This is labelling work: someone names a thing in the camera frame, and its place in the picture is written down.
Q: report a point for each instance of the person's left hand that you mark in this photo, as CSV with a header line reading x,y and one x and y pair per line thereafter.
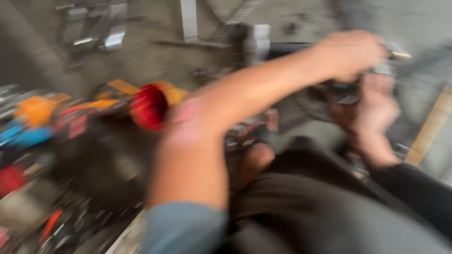
x,y
348,53

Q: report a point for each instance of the person's right hand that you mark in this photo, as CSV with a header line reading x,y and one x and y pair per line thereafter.
x,y
374,113

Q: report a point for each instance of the person's left fingers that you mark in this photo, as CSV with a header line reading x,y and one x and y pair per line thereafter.
x,y
372,49

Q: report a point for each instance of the person's right fingers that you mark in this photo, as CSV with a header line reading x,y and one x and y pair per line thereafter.
x,y
342,113

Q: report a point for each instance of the dark metal tool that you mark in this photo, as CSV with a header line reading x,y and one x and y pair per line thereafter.
x,y
339,90

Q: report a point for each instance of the wooden plank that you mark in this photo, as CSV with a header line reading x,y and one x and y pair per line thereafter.
x,y
429,130

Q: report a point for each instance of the person's bare foot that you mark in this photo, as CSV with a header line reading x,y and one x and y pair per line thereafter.
x,y
257,158

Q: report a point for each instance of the person's legs in dark trousers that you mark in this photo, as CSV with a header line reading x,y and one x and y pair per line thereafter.
x,y
317,211

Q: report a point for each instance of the grey white block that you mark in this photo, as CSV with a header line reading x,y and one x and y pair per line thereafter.
x,y
257,44

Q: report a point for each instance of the white flat strip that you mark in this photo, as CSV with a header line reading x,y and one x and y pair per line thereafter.
x,y
189,19

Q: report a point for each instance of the person's blue sleeve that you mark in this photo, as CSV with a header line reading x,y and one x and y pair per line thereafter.
x,y
183,229

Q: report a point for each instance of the orange and black power tool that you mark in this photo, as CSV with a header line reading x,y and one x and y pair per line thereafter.
x,y
106,100

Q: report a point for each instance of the shiny metal parts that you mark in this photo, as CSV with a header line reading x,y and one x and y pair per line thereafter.
x,y
95,30

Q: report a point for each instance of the orange plastic tool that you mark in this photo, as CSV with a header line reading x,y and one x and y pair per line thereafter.
x,y
37,109

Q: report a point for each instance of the heap of assorted tools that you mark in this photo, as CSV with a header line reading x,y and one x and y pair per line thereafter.
x,y
42,197

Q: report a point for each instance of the blue plastic tool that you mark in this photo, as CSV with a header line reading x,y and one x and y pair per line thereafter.
x,y
24,136

